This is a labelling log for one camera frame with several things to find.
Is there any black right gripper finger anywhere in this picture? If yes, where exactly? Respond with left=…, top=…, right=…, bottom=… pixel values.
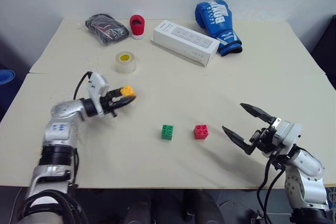
left=222, top=125, right=256, bottom=156
left=239, top=103, right=276, bottom=125

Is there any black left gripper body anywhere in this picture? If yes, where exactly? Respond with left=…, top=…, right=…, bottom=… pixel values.
left=100, top=90, right=124, bottom=118

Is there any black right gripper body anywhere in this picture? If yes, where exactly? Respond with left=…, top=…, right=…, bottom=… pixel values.
left=248, top=117, right=282, bottom=157

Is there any yellow toy brick cube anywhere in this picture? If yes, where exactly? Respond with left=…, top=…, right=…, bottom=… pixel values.
left=120, top=84, right=136, bottom=98

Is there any clear tape roll yellow core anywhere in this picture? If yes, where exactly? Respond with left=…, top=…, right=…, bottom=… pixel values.
left=114, top=50, right=138, bottom=74

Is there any red toy brick cube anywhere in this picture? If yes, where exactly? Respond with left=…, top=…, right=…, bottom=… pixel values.
left=193, top=124, right=210, bottom=140

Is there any green toy brick cube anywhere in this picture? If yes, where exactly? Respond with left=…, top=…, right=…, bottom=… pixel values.
left=160, top=124, right=175, bottom=141

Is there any black item in plastic bag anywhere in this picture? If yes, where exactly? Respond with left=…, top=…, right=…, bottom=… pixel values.
left=84, top=13, right=130, bottom=47

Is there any small red shoe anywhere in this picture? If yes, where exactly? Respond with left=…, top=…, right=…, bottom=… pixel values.
left=129, top=14, right=146, bottom=40

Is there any long white cardboard box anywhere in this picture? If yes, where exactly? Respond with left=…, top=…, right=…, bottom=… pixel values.
left=150, top=20, right=221, bottom=68

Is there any blue boxing glove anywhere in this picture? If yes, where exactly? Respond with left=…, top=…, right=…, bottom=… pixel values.
left=194, top=0, right=243, bottom=57

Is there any blue round container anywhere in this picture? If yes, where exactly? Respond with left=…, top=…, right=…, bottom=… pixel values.
left=0, top=69, right=17, bottom=86

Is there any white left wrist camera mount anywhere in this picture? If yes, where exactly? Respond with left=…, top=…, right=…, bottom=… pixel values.
left=87, top=72, right=111, bottom=116

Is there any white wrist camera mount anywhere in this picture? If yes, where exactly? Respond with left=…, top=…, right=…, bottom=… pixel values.
left=272, top=120, right=302, bottom=154
left=87, top=72, right=111, bottom=116

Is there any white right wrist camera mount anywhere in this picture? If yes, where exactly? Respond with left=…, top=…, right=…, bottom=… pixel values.
left=272, top=120, right=302, bottom=154

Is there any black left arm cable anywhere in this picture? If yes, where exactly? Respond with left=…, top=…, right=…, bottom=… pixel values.
left=73, top=70, right=93, bottom=100

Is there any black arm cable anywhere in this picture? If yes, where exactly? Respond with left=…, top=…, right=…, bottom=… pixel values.
left=256, top=155, right=286, bottom=224
left=73, top=70, right=93, bottom=100

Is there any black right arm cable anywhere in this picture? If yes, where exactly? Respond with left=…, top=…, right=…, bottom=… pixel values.
left=256, top=155, right=286, bottom=224

